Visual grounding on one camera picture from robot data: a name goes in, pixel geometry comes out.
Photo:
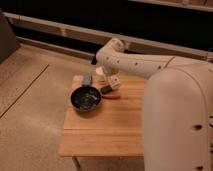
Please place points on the white plastic bottle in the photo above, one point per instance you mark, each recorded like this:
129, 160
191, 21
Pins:
114, 82

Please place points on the dark ceramic bowl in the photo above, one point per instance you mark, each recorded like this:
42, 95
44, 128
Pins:
85, 98

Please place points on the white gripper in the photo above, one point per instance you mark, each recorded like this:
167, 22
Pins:
108, 77

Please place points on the blue grey sponge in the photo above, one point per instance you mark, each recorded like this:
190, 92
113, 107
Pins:
87, 80

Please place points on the black rectangular block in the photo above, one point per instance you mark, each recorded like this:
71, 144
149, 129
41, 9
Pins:
106, 89

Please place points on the grey cabinet corner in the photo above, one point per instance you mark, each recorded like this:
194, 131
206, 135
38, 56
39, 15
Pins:
8, 40

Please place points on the white shelf rail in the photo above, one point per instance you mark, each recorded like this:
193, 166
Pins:
137, 45

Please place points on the orange carrot toy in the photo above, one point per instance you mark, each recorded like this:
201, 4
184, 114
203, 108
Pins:
106, 96

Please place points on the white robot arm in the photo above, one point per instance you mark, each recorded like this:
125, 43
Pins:
176, 106

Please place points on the white cylindrical cup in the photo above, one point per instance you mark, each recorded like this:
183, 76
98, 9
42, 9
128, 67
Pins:
100, 75

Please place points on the wooden table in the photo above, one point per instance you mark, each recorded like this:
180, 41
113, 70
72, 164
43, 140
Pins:
113, 129

